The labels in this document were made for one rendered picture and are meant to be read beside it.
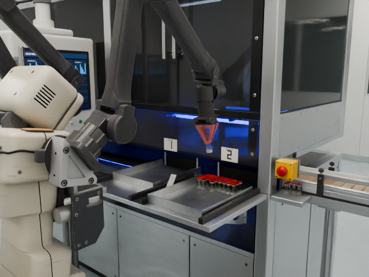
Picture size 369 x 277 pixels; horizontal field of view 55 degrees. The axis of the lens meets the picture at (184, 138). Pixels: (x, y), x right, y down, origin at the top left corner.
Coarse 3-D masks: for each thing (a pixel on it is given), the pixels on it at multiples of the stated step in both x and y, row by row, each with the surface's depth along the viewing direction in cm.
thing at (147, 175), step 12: (132, 168) 173; (144, 168) 180; (156, 168) 182; (168, 168) 182; (180, 168) 182; (120, 180) 161; (132, 180) 156; (144, 180) 151; (156, 180) 162; (168, 180) 155
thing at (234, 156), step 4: (224, 148) 154; (228, 148) 152; (232, 148) 151; (224, 152) 154; (228, 152) 153; (232, 152) 151; (236, 152) 150; (224, 156) 154; (228, 156) 153; (232, 156) 152; (236, 156) 150; (228, 160) 153; (232, 160) 152; (236, 160) 151
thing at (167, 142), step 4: (164, 140) 176; (168, 140) 174; (172, 140) 172; (176, 140) 171; (164, 144) 176; (168, 144) 174; (172, 144) 173; (176, 144) 171; (164, 148) 177; (168, 148) 175; (172, 148) 173; (176, 148) 171
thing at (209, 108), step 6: (198, 102) 122; (204, 102) 121; (210, 102) 121; (198, 108) 123; (204, 108) 121; (210, 108) 122; (198, 114) 124; (204, 114) 122; (210, 114) 122; (216, 114) 127; (198, 120) 121; (204, 120) 124; (210, 120) 119
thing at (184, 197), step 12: (192, 180) 155; (156, 192) 138; (168, 192) 143; (180, 192) 146; (192, 192) 146; (204, 192) 146; (216, 192) 146; (240, 192) 137; (156, 204) 132; (168, 204) 128; (180, 204) 124; (192, 204) 132; (204, 204) 132; (216, 204) 125; (192, 216) 121
